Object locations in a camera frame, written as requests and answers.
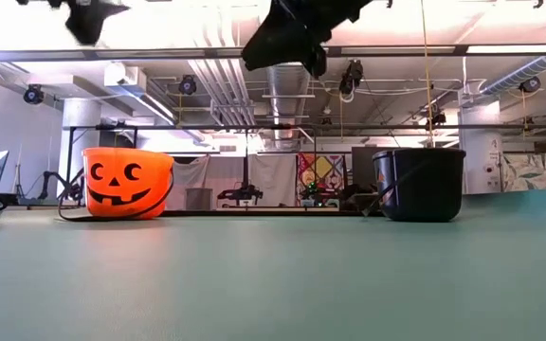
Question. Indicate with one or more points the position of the grey waste bin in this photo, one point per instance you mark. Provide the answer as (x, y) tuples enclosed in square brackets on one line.
[(199, 199)]

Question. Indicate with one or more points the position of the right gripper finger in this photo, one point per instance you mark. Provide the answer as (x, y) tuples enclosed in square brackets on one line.
[(318, 61), (282, 42)]

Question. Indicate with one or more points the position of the grey overhead frame beam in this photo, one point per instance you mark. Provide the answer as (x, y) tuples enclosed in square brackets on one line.
[(396, 51)]

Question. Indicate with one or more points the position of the colourful patchwork quilt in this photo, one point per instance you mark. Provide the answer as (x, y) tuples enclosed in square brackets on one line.
[(322, 168)]

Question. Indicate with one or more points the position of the leaf patterned wall panel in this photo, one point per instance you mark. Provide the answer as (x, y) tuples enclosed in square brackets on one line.
[(538, 170)]

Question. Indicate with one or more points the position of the black pumpkin bucket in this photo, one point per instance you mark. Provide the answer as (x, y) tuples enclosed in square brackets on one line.
[(424, 189)]

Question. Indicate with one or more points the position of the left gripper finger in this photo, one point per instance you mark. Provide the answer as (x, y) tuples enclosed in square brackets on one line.
[(88, 21)]

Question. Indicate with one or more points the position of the white hanging sheet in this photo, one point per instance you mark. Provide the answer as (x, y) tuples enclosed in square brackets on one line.
[(225, 180), (273, 175)]

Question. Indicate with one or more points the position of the black ceiling camera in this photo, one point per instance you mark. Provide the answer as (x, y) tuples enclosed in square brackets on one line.
[(530, 84), (33, 94), (187, 84)]

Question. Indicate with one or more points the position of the orange pumpkin bucket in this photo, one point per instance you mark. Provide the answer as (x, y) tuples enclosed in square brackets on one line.
[(126, 189)]

